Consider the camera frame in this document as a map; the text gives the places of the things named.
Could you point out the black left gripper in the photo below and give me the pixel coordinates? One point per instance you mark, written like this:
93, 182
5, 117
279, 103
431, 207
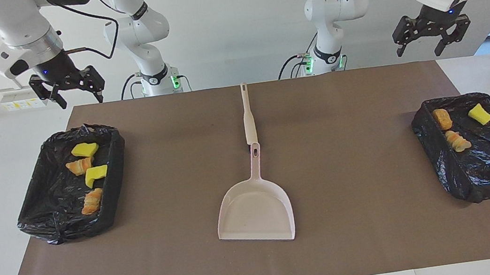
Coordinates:
438, 20

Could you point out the white wall socket box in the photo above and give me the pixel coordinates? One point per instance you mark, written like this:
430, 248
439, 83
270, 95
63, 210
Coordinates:
22, 98

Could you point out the yellow notched sponge piece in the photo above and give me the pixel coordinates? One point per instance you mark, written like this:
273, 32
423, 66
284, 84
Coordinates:
95, 175

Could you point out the beige hand brush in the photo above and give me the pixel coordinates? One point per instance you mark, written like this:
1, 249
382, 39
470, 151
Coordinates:
249, 122

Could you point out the brown table mat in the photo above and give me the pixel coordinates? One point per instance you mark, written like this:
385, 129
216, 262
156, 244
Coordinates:
358, 245

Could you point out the pale bread piece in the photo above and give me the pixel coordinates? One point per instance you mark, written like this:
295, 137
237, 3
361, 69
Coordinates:
457, 140

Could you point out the small yellow sponge wedge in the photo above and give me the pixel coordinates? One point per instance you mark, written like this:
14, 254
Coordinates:
480, 114

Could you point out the yellow rectangular sponge piece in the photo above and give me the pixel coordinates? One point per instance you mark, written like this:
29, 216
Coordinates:
85, 150

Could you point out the brown oval bread roll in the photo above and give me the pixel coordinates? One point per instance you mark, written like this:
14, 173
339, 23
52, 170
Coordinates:
442, 119

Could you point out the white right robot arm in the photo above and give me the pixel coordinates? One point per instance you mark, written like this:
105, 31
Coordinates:
140, 28

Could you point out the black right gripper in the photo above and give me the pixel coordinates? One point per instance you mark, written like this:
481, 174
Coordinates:
64, 73

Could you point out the orange striped croissant piece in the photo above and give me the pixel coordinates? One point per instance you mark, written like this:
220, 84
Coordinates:
79, 166
92, 201

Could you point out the beige plastic dustpan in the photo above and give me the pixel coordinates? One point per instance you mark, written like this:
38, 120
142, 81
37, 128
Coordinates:
255, 212

